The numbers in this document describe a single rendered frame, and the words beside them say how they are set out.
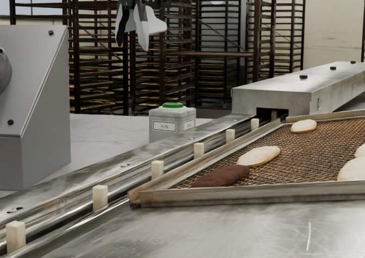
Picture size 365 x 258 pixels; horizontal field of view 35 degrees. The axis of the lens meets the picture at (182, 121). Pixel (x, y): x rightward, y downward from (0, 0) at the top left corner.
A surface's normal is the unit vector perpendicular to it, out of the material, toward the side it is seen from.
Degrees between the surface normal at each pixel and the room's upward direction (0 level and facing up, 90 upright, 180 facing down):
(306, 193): 90
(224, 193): 90
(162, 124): 90
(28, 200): 0
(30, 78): 40
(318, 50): 90
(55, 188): 0
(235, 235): 10
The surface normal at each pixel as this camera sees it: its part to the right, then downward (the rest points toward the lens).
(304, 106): -0.43, 0.14
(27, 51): -0.11, -0.65
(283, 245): -0.15, -0.98
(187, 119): 0.90, 0.07
